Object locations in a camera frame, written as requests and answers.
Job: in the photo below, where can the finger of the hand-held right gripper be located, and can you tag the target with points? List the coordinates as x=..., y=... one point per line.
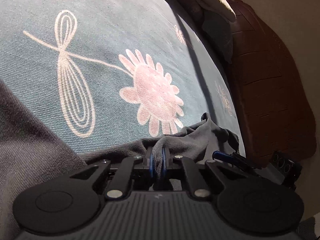
x=222, y=155

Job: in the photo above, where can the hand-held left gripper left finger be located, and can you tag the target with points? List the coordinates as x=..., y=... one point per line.
x=150, y=163

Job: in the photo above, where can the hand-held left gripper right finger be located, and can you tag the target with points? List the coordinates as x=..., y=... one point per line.
x=165, y=163

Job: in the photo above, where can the dark grey pants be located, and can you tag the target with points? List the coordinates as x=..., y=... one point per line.
x=30, y=142

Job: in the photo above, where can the wooden headboard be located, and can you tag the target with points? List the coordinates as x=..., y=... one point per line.
x=270, y=80

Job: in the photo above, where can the teal printed pillow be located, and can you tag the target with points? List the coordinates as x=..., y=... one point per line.
x=220, y=35

